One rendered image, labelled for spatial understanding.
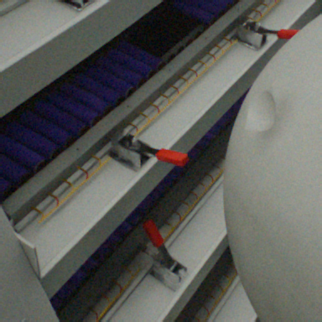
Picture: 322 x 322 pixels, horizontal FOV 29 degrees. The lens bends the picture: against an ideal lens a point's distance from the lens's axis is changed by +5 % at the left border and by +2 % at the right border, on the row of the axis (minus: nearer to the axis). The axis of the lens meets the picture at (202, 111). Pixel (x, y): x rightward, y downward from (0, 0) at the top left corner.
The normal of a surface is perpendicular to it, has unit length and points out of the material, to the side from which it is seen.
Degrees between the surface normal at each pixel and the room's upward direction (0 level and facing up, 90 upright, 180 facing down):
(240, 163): 59
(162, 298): 19
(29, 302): 90
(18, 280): 90
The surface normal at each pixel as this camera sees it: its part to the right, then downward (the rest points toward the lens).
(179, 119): 0.07, -0.71
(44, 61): 0.83, 0.44
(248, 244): -0.91, 0.16
